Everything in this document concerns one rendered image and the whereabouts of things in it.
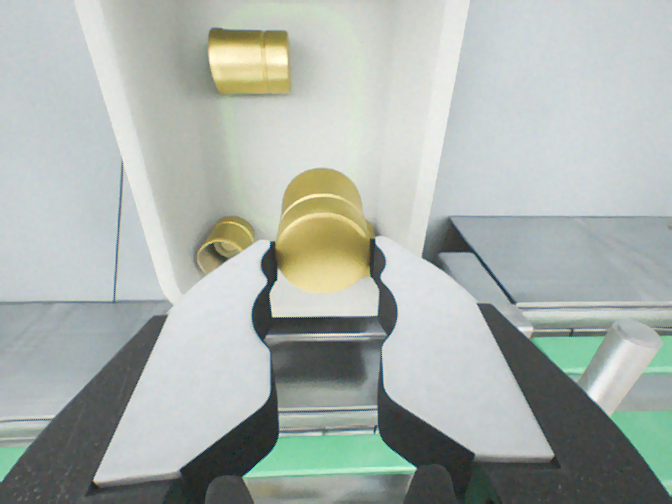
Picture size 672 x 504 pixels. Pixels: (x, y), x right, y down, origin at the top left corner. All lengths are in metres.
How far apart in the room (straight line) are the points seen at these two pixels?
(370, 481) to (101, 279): 0.30
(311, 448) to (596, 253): 0.25
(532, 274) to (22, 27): 0.37
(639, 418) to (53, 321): 0.43
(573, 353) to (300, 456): 0.18
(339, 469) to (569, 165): 0.30
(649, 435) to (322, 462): 0.18
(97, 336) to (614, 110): 0.47
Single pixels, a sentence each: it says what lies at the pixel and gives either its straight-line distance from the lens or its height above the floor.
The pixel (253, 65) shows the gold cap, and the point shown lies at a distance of 0.23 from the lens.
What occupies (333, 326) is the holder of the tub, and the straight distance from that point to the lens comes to 0.32.
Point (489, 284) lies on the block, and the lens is 0.24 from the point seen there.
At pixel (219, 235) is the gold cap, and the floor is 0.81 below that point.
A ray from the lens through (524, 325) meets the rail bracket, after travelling 0.20.
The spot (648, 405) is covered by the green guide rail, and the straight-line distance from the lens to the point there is 0.24.
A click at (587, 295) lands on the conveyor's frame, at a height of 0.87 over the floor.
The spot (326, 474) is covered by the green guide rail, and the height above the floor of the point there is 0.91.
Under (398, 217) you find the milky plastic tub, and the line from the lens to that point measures 0.24.
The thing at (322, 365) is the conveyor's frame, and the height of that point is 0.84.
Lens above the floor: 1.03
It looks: 59 degrees down
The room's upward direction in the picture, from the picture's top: 175 degrees clockwise
